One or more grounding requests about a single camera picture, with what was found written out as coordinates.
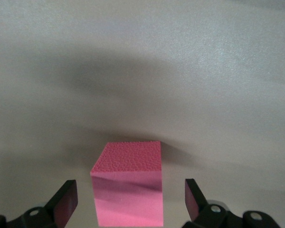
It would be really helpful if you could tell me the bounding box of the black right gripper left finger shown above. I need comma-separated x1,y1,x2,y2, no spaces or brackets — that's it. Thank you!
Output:
0,180,79,228

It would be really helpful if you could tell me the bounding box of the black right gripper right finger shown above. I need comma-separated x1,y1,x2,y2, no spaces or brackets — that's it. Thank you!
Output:
181,179,282,228

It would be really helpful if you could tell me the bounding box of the red foam block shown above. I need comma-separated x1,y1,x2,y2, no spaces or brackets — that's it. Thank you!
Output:
90,141,163,227

